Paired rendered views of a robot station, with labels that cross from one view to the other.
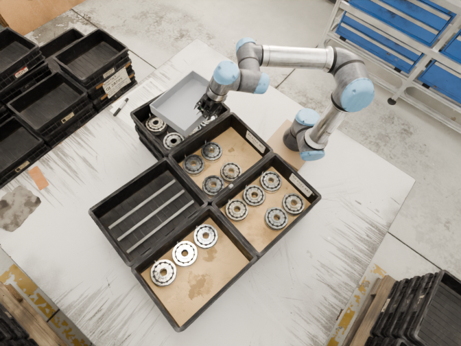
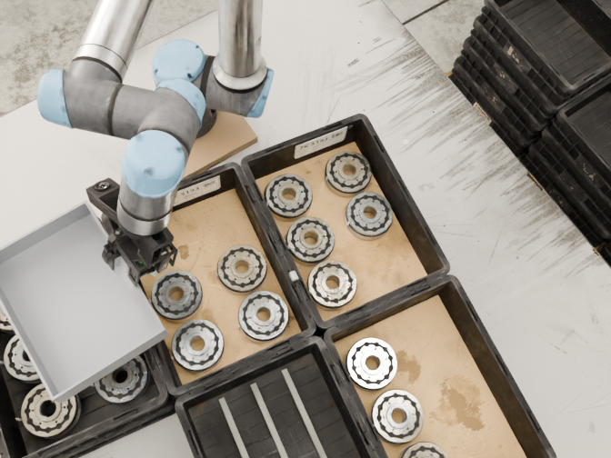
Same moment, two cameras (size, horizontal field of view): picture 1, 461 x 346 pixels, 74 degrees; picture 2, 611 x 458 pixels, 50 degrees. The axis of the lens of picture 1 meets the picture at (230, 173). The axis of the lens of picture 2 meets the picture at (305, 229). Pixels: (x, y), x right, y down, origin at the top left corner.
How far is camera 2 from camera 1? 0.56 m
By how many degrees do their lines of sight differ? 29
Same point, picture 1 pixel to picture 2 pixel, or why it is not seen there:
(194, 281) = (451, 412)
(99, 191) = not seen: outside the picture
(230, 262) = (430, 330)
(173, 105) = (61, 342)
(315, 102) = (29, 46)
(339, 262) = (452, 144)
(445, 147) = not seen: outside the picture
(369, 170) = (295, 14)
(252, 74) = (170, 108)
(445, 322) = (550, 38)
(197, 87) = (28, 266)
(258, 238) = (396, 262)
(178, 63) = not seen: outside the picture
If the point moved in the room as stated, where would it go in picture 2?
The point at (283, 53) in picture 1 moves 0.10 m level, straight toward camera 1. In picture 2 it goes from (120, 22) to (176, 55)
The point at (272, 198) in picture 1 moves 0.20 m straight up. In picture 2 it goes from (321, 207) to (331, 168)
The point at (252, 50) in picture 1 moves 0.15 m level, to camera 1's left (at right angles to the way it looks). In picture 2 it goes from (92, 84) to (27, 172)
